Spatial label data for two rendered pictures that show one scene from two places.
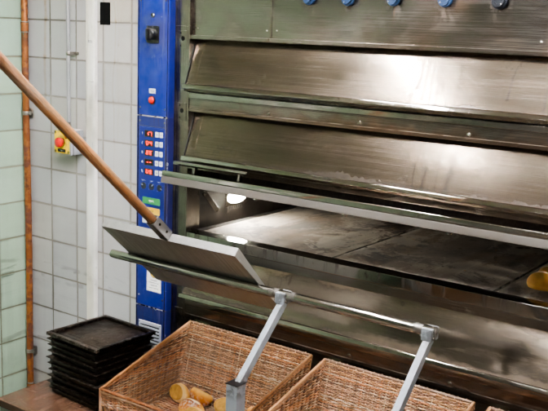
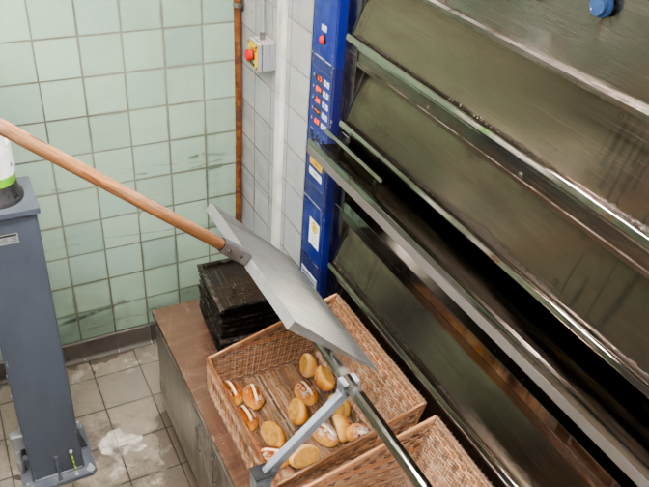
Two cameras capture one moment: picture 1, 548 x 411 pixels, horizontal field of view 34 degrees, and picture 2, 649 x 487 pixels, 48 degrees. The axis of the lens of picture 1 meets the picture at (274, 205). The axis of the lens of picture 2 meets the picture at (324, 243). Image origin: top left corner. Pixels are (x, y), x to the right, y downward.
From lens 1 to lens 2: 1.57 m
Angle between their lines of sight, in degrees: 33
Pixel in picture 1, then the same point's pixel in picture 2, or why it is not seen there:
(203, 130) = (368, 96)
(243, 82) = (405, 57)
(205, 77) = (372, 32)
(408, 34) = (611, 71)
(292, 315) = (416, 350)
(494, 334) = not seen: outside the picture
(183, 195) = not seen: hidden behind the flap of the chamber
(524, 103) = not seen: outside the picture
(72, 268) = (266, 181)
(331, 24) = (515, 12)
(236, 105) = (399, 81)
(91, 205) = (277, 128)
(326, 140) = (483, 174)
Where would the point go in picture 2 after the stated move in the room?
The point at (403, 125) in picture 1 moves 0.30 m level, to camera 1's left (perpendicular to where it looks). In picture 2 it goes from (571, 207) to (430, 165)
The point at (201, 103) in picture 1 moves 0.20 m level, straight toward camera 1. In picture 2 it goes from (369, 63) to (342, 87)
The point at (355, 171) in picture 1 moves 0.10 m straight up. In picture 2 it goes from (501, 237) to (511, 198)
